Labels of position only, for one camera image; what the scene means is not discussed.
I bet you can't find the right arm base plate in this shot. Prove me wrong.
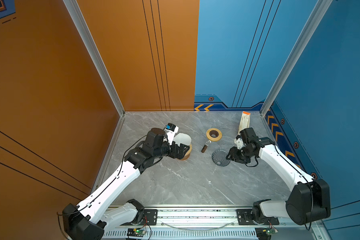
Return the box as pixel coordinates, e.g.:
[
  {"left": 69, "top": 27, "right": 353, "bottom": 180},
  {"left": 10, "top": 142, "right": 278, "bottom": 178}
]
[{"left": 236, "top": 209, "right": 280, "bottom": 226}]

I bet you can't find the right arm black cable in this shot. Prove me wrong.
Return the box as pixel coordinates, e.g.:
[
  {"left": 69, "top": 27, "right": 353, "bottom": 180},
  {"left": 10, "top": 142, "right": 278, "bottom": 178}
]
[{"left": 245, "top": 143, "right": 314, "bottom": 232}]

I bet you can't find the left aluminium corner post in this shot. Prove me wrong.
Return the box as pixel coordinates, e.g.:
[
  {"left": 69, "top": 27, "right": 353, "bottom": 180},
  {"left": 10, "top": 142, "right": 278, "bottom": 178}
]
[{"left": 63, "top": 0, "right": 125, "bottom": 117}]

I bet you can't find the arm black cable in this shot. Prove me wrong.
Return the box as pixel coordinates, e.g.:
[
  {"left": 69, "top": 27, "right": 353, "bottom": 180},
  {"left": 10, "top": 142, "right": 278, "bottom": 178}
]
[
  {"left": 245, "top": 143, "right": 314, "bottom": 232},
  {"left": 56, "top": 134, "right": 163, "bottom": 235}
]

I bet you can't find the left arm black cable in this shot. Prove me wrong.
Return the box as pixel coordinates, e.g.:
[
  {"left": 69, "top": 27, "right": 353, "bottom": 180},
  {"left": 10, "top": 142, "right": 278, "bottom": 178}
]
[{"left": 56, "top": 134, "right": 163, "bottom": 235}]

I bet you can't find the left circuit board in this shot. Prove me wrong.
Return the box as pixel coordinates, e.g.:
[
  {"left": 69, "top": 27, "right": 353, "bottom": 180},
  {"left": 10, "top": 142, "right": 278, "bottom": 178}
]
[{"left": 127, "top": 229, "right": 147, "bottom": 240}]

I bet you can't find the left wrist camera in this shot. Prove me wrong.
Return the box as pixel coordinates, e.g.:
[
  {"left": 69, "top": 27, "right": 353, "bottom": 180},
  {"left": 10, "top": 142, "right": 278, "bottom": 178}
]
[{"left": 164, "top": 123, "right": 179, "bottom": 145}]

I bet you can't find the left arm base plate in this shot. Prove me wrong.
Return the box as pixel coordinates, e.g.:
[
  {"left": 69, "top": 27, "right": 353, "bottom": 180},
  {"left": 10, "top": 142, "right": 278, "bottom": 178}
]
[{"left": 123, "top": 209, "right": 158, "bottom": 226}]

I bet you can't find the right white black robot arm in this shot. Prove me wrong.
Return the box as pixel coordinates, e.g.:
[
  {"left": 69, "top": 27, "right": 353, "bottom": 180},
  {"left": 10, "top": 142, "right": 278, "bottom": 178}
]
[{"left": 226, "top": 128, "right": 331, "bottom": 225}]

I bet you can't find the coffee filter bag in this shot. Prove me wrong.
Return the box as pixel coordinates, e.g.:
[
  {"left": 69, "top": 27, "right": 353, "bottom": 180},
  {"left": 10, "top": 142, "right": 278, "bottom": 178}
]
[{"left": 238, "top": 111, "right": 251, "bottom": 135}]

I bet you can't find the right aluminium corner post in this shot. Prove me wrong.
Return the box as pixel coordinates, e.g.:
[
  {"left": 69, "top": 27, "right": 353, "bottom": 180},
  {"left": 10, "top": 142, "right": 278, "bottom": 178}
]
[{"left": 260, "top": 0, "right": 333, "bottom": 117}]

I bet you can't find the white paper coffee filter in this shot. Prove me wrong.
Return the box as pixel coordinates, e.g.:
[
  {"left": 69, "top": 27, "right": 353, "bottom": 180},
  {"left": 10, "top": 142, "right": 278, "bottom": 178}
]
[{"left": 174, "top": 133, "right": 192, "bottom": 147}]

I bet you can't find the grey glass dripper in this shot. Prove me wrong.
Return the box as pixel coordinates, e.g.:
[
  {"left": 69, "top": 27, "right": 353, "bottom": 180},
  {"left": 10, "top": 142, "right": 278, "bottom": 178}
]
[{"left": 212, "top": 150, "right": 231, "bottom": 167}]

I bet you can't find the aluminium front rail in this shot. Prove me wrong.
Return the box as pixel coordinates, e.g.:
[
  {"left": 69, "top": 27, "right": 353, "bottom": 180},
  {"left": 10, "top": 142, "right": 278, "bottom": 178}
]
[{"left": 100, "top": 206, "right": 330, "bottom": 240}]

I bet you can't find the right circuit board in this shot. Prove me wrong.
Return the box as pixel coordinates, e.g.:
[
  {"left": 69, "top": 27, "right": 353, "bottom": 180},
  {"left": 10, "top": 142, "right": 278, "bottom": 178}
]
[{"left": 255, "top": 228, "right": 279, "bottom": 240}]

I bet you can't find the aluminium corner post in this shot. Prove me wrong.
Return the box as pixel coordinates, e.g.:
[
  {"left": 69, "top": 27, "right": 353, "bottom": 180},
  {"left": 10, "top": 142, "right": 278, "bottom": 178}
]
[
  {"left": 63, "top": 0, "right": 125, "bottom": 117},
  {"left": 260, "top": 0, "right": 333, "bottom": 117}
]

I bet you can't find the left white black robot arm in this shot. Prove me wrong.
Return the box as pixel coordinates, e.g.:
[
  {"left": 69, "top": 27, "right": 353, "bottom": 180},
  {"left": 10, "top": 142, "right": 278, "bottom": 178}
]
[{"left": 58, "top": 124, "right": 192, "bottom": 240}]

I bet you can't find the circuit board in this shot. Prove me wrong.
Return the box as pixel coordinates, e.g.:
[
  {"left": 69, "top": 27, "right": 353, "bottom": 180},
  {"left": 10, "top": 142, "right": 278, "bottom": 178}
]
[
  {"left": 127, "top": 229, "right": 147, "bottom": 240},
  {"left": 255, "top": 228, "right": 279, "bottom": 240}
]

